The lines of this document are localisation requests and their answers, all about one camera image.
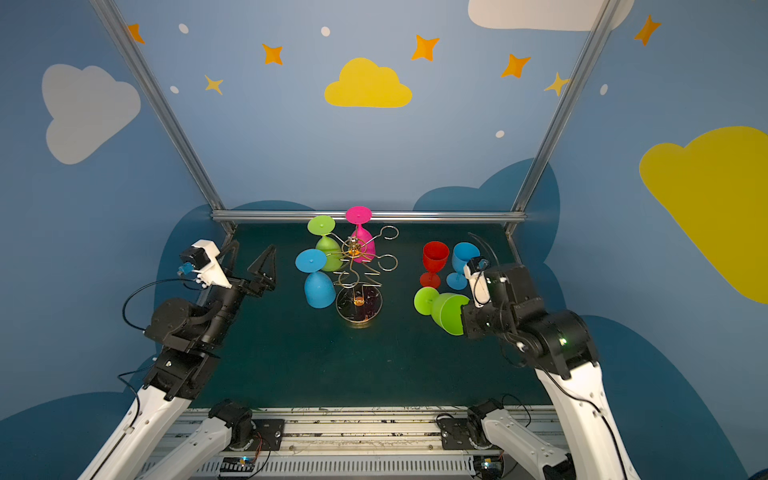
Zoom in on green wine glass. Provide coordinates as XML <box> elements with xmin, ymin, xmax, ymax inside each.
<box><xmin>413</xmin><ymin>287</ymin><xmax>470</xmax><ymax>336</ymax></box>
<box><xmin>307</xmin><ymin>215</ymin><xmax>343</xmax><ymax>272</ymax></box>

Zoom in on blue wine glass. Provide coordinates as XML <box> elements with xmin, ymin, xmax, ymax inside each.
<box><xmin>295</xmin><ymin>249</ymin><xmax>336</xmax><ymax>309</ymax></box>
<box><xmin>446</xmin><ymin>242</ymin><xmax>480</xmax><ymax>291</ymax></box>

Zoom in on red wine glass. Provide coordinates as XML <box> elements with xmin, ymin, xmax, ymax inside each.
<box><xmin>419</xmin><ymin>241</ymin><xmax>450</xmax><ymax>289</ymax></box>

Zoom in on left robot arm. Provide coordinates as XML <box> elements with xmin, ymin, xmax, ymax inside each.
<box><xmin>81</xmin><ymin>240</ymin><xmax>277</xmax><ymax>479</ymax></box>

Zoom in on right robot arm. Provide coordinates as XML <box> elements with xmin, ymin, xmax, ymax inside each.
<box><xmin>461</xmin><ymin>257</ymin><xmax>638</xmax><ymax>479</ymax></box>

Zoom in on pink wine glass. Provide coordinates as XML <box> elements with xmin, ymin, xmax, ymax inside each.
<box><xmin>345</xmin><ymin>206</ymin><xmax>376</xmax><ymax>263</ymax></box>

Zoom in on right circuit board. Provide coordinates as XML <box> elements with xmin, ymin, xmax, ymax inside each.
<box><xmin>471</xmin><ymin>456</ymin><xmax>505</xmax><ymax>480</ymax></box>

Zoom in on circuit board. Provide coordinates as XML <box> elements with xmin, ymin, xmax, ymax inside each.
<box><xmin>217</xmin><ymin>456</ymin><xmax>261</xmax><ymax>479</ymax></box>
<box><xmin>471</xmin><ymin>456</ymin><xmax>505</xmax><ymax>480</ymax></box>

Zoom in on left circuit board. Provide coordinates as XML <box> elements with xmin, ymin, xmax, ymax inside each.
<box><xmin>217</xmin><ymin>456</ymin><xmax>261</xmax><ymax>479</ymax></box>

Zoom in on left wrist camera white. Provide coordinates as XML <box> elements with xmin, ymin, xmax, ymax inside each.
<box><xmin>178</xmin><ymin>239</ymin><xmax>232</xmax><ymax>289</ymax></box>

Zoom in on gold wire glass rack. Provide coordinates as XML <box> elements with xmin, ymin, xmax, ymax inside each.
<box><xmin>333</xmin><ymin>225</ymin><xmax>400</xmax><ymax>329</ymax></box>

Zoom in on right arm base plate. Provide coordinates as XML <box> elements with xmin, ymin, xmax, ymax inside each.
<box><xmin>435</xmin><ymin>415</ymin><xmax>502</xmax><ymax>451</ymax></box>

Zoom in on back aluminium frame bar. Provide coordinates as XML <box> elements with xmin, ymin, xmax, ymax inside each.
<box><xmin>212</xmin><ymin>208</ymin><xmax>526</xmax><ymax>224</ymax></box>

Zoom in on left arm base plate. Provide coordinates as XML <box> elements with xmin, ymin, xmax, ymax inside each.
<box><xmin>239</xmin><ymin>418</ymin><xmax>286</xmax><ymax>451</ymax></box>

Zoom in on aluminium front rail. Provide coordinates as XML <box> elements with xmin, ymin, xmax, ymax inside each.
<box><xmin>98</xmin><ymin>406</ymin><xmax>619</xmax><ymax>480</ymax></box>

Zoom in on left aluminium frame post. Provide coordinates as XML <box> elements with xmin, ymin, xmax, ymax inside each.
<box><xmin>90</xmin><ymin>0</ymin><xmax>225</xmax><ymax>210</ymax></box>

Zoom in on aluminium frame post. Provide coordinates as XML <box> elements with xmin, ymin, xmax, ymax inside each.
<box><xmin>90</xmin><ymin>0</ymin><xmax>225</xmax><ymax>210</ymax></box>
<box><xmin>511</xmin><ymin>0</ymin><xmax>623</xmax><ymax>212</ymax></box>

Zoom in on right aluminium frame post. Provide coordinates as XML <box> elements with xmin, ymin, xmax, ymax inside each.
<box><xmin>511</xmin><ymin>0</ymin><xmax>623</xmax><ymax>212</ymax></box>

